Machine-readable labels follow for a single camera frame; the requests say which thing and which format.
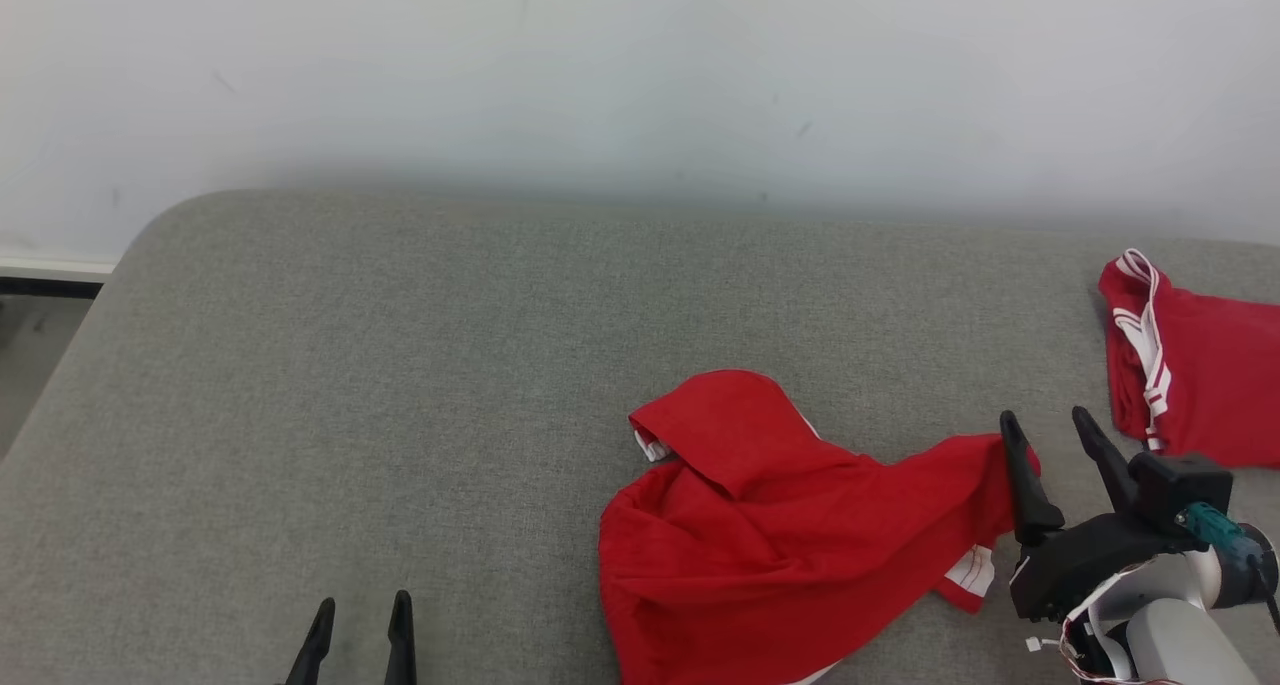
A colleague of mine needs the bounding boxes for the black baseboard strip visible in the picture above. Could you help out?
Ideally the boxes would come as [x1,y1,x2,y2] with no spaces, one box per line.
[0,277,106,300]

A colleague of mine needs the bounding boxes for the red basketball jersey number 23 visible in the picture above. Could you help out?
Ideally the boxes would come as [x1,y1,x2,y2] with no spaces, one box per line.
[1098,248,1280,469]

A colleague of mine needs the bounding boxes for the red shorts white trim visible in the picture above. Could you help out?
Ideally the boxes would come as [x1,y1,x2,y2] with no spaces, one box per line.
[598,369,1041,685]

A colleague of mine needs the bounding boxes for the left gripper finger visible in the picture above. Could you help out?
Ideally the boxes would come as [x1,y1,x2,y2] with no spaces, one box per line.
[385,590,417,685]
[285,597,336,685]

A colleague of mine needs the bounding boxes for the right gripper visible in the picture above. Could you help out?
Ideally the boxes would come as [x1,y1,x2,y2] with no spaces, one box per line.
[1000,406,1201,624]

